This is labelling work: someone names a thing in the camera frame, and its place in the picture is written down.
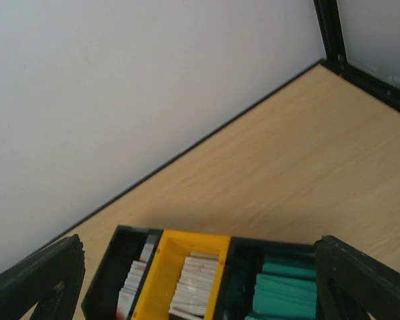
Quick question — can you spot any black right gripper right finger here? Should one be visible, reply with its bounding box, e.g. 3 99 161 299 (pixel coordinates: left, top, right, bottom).
314 235 400 319

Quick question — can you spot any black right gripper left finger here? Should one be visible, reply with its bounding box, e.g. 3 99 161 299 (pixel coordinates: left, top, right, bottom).
0 235 85 319

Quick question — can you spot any teal card stack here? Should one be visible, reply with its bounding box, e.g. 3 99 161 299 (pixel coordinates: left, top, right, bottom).
245 255 317 319

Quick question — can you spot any red white card stack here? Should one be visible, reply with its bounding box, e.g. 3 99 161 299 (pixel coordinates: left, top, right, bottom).
116 235 157 319

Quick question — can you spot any black left tray compartment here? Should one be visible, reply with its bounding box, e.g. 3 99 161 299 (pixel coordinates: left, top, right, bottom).
81 225 163 319

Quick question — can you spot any black tray compartment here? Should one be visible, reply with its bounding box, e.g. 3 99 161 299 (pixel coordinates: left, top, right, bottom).
81 225 163 319
213 237 315 319

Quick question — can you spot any yellow middle tray compartment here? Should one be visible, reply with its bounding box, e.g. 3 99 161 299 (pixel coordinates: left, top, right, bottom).
131 229 231 319

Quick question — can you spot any black right tray compartment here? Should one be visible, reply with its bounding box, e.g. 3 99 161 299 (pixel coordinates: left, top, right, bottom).
213 237 315 319

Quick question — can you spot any black metal cage frame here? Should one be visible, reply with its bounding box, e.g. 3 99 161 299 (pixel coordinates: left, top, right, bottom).
314 0 400 113

